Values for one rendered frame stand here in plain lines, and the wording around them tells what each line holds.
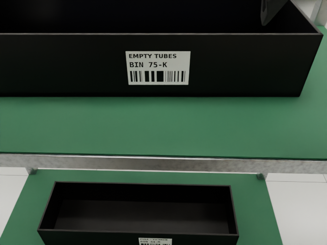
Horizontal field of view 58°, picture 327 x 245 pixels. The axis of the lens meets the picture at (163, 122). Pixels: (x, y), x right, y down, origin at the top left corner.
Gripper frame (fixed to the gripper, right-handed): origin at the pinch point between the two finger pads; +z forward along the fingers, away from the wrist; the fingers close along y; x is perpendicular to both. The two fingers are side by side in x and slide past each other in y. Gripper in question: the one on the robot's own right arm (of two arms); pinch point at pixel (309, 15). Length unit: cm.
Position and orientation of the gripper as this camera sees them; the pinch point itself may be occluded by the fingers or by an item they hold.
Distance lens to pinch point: 38.0
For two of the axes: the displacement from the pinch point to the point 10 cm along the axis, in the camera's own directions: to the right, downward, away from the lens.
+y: -10.0, 0.1, 0.1
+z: 0.1, 3.6, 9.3
